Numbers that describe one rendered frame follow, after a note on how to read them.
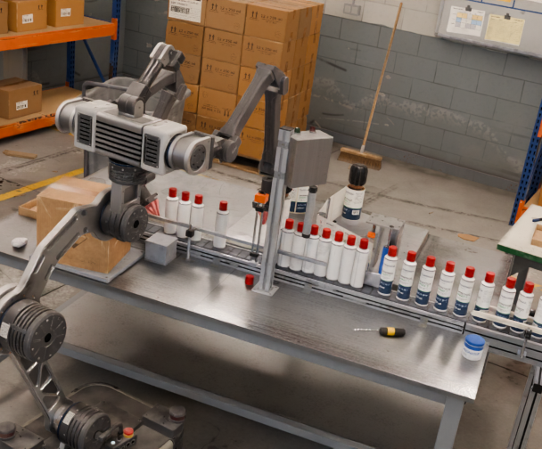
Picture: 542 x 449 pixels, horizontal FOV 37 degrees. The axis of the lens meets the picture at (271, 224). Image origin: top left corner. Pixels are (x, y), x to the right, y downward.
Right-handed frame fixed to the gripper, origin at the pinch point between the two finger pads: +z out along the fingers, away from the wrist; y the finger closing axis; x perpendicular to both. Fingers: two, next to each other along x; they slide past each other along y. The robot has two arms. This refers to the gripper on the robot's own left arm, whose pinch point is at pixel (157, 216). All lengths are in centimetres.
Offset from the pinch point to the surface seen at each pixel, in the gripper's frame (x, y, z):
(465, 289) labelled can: -104, -3, 82
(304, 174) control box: -76, -14, 13
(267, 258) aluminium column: -45, -16, 35
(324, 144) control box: -87, -8, 8
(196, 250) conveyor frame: -11.4, -4.9, 20.5
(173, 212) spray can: -9.3, -1.4, 1.8
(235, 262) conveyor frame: -25.0, -4.9, 32.5
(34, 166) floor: 230, 222, -78
